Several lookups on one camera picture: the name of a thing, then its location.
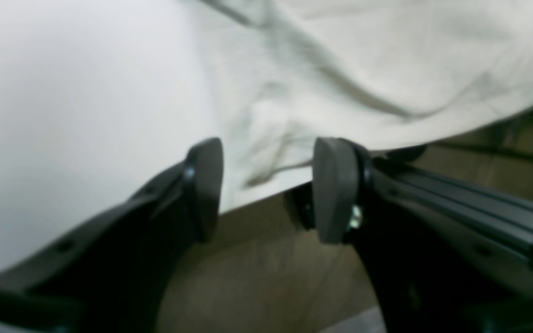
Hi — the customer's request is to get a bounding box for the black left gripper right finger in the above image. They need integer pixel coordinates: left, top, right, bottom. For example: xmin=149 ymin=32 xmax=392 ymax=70
xmin=313 ymin=137 xmax=533 ymax=333

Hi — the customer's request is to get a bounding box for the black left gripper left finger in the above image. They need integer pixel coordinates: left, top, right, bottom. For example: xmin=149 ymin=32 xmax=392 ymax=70
xmin=0 ymin=137 xmax=223 ymax=333

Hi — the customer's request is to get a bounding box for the beige t-shirt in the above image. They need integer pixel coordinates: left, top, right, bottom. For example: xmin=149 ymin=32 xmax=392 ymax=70
xmin=184 ymin=0 xmax=533 ymax=211

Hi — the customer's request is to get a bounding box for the black aluminium table frame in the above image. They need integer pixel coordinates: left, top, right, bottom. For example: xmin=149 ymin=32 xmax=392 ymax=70
xmin=373 ymin=158 xmax=533 ymax=268

